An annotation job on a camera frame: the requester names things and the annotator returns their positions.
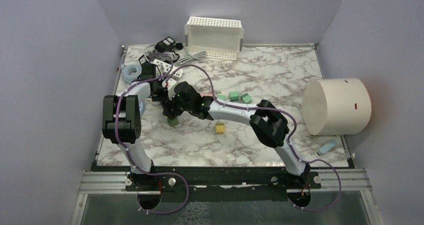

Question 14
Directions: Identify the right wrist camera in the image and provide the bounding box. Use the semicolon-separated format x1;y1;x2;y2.
162;78;178;100

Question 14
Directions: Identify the pink plug adapter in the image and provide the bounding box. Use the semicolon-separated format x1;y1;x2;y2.
200;93;214;98

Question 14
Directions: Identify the grey cable bundle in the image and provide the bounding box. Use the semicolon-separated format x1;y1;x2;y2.
178;50;207;65

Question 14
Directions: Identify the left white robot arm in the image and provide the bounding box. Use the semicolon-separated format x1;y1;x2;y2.
101;62;168;191

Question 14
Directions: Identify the yellow plug adapter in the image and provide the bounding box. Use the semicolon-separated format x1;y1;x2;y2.
214;122;226;135

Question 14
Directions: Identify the white perforated plastic basket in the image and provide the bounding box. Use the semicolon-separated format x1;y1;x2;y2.
184;16;244;61

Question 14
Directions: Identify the green power strip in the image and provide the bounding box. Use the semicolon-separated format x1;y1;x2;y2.
167;117;180;127

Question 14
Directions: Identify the black power strip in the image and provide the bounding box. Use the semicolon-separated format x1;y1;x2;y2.
138;55;150;69
154;36;177;53

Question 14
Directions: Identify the light blue small device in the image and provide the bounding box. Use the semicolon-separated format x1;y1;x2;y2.
316;139;337;156

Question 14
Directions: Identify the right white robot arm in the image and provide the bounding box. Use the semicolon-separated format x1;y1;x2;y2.
160;81;310;189

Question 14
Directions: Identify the white strip grey cable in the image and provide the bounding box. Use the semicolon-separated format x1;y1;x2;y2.
144;43;173;60

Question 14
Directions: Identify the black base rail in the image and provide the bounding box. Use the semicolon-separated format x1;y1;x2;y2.
125;166;322;203

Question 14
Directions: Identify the cream cylindrical bin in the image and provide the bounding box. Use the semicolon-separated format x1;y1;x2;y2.
302;78;372;136

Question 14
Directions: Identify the white power strip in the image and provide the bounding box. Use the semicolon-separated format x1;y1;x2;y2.
152;59;183;79

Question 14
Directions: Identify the green plug adapter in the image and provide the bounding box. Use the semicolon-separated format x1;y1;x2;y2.
216;94;227;101

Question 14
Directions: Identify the light blue coiled cable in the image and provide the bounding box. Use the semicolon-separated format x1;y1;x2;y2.
122;63;143;84

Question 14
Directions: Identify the round blue power strip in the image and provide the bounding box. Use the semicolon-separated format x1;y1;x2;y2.
138;101;146;116

